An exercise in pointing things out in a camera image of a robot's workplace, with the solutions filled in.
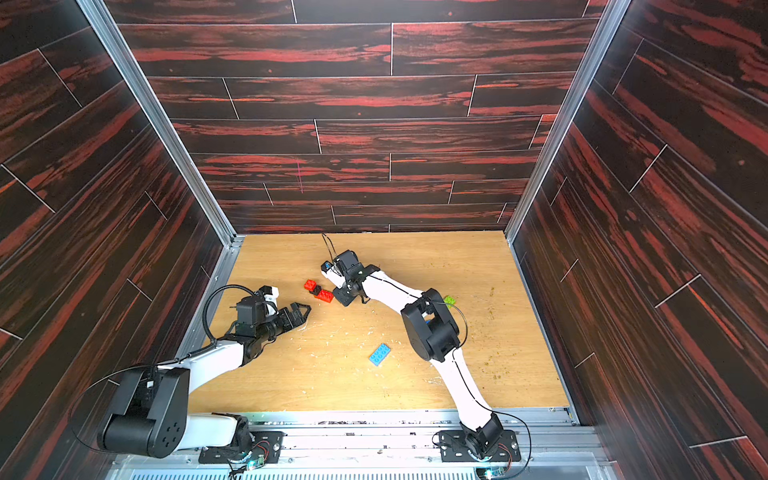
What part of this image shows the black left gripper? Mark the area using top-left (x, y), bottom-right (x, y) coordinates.
top-left (255, 302), bottom-right (311, 344)

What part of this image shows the red 2x4 lego brick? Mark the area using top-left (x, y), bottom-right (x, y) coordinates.
top-left (316, 290), bottom-right (334, 303)

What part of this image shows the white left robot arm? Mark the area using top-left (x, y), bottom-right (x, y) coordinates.
top-left (97, 302), bottom-right (311, 463)

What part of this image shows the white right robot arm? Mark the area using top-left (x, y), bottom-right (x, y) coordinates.
top-left (321, 261), bottom-right (503, 459)

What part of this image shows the light blue lego plate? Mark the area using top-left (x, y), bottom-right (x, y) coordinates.
top-left (368, 343), bottom-right (391, 367)

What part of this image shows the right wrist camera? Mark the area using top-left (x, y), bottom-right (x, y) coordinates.
top-left (333, 250), bottom-right (363, 279)

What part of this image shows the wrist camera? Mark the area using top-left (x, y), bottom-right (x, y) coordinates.
top-left (234, 292), bottom-right (277, 336)
top-left (333, 250), bottom-right (363, 279)

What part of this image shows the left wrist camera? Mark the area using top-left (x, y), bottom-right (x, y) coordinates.
top-left (234, 292), bottom-right (277, 336)

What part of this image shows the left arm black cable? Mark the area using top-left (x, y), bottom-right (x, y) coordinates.
top-left (68, 284), bottom-right (259, 451)

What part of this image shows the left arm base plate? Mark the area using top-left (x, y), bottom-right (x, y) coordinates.
top-left (198, 431), bottom-right (285, 468)

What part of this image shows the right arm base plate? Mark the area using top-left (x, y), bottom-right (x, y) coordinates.
top-left (432, 429), bottom-right (522, 463)

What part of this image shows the aluminium corner post left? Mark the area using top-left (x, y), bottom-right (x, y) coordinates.
top-left (77, 0), bottom-right (242, 249)

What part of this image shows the aluminium corner post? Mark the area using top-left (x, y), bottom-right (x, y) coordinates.
top-left (504, 0), bottom-right (631, 249)
top-left (77, 0), bottom-right (242, 249)

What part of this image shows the aluminium front rail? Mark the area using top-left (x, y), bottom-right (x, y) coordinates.
top-left (108, 407), bottom-right (620, 479)

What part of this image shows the aluminium corner post right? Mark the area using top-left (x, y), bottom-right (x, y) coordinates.
top-left (504, 0), bottom-right (631, 249)

